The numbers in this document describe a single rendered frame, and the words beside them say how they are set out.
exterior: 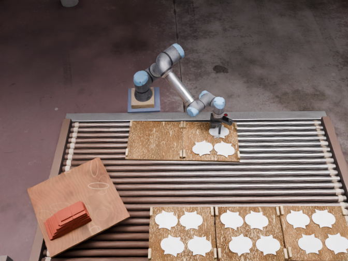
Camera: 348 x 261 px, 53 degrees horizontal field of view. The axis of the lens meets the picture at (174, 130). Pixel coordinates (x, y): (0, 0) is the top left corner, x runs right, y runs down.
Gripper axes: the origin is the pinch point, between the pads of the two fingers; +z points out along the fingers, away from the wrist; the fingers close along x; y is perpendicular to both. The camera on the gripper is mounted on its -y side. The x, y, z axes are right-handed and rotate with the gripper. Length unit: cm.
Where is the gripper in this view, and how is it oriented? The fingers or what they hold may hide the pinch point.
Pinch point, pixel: (218, 131)
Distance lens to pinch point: 265.4
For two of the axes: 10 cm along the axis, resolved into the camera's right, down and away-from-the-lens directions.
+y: -10.0, -0.1, 0.4
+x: -0.3, 8.0, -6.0
